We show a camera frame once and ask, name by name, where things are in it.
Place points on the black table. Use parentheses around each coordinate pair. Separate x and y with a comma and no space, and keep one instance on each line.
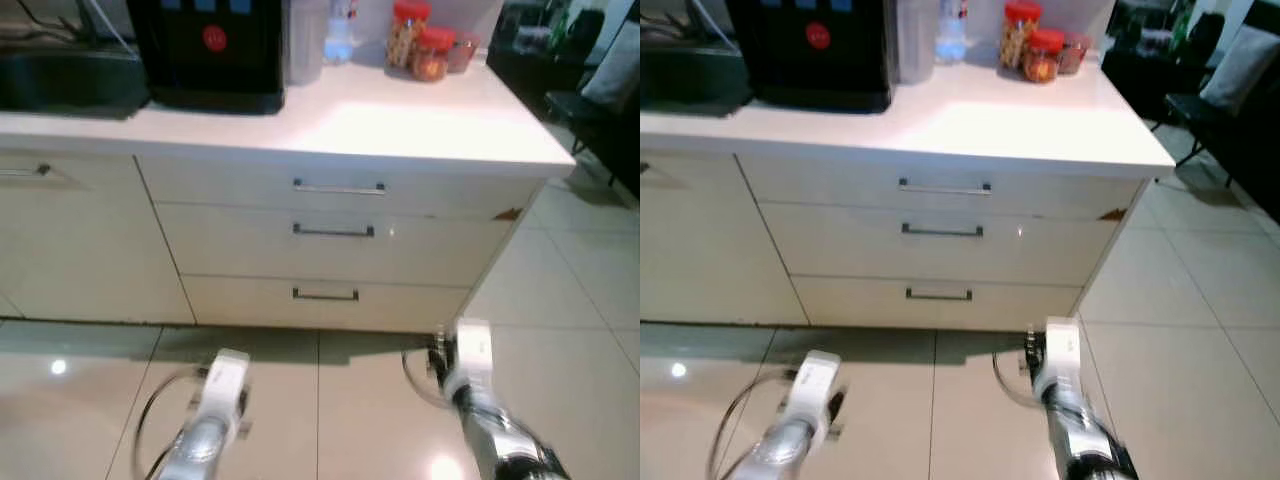
(525,55)
(1135,60)

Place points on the small clear jar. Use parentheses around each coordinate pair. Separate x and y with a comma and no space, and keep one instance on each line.
(465,52)
(1076,52)

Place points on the cream kitchen base cabinet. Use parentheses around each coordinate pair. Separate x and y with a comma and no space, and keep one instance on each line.
(700,250)
(80,250)

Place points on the cream drawer front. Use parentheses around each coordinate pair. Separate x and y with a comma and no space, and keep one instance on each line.
(850,305)
(220,185)
(240,305)
(220,250)
(830,185)
(830,250)

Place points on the clear water bottle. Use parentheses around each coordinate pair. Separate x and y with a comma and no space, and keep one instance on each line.
(950,40)
(340,40)

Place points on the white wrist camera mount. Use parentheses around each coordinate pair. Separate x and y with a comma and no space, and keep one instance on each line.
(1062,350)
(225,385)
(818,385)
(472,350)

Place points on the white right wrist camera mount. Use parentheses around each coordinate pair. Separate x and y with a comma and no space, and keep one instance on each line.
(472,350)
(1062,350)

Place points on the grey translucent pitcher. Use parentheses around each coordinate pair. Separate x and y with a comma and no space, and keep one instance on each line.
(915,45)
(305,45)

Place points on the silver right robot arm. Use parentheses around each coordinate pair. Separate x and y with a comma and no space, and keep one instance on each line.
(510,445)
(1090,445)

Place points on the grey cushion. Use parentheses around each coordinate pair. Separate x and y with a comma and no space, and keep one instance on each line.
(615,65)
(1245,65)

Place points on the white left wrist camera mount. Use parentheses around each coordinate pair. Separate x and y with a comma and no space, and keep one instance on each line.
(225,385)
(818,385)

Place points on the black chair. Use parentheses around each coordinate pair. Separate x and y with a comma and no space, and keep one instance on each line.
(1250,140)
(600,130)

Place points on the tall red lid jar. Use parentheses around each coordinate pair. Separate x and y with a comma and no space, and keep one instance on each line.
(405,40)
(1015,40)

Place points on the short red lid jar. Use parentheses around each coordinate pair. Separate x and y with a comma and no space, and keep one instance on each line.
(432,60)
(1042,60)

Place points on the black water dispenser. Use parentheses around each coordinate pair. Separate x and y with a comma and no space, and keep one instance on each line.
(200,70)
(810,70)

